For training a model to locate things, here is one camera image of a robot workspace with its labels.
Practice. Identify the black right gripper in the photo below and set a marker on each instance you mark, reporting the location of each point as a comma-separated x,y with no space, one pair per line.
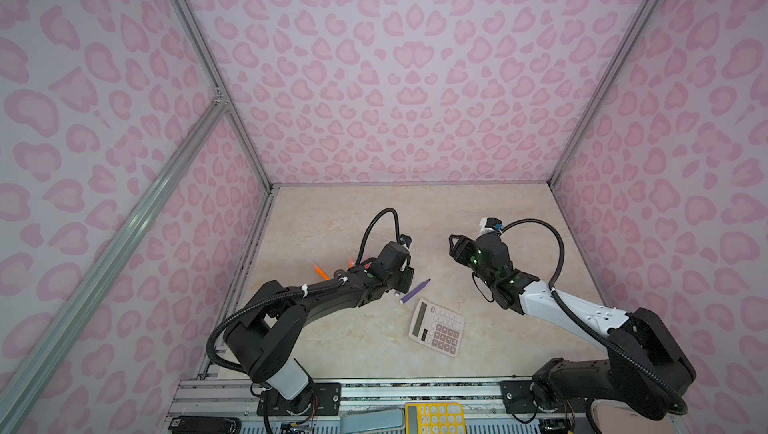
461,249

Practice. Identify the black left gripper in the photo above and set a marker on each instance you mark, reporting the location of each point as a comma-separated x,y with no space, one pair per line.
409,274

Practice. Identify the purple highlighter pen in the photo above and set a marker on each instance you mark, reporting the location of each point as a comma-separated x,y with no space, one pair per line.
416,290

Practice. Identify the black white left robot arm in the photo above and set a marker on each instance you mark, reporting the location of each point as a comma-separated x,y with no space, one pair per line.
258,339

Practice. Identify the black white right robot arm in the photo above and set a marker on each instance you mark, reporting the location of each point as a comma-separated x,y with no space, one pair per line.
643,367

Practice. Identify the pink white calculator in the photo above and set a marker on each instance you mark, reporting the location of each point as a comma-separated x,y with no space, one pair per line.
437,328

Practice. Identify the grey blue case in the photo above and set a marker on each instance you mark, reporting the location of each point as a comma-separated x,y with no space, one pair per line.
377,421

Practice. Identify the yellow calculator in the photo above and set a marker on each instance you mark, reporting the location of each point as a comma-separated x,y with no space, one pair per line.
435,418

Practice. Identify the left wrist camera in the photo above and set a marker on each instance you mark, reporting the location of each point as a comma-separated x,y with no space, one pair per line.
405,241

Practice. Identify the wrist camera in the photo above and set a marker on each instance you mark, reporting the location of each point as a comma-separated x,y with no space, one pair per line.
490,225
405,241

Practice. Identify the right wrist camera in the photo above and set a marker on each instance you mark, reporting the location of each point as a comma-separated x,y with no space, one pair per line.
490,225

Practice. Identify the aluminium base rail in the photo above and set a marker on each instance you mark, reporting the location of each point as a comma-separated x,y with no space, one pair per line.
490,404

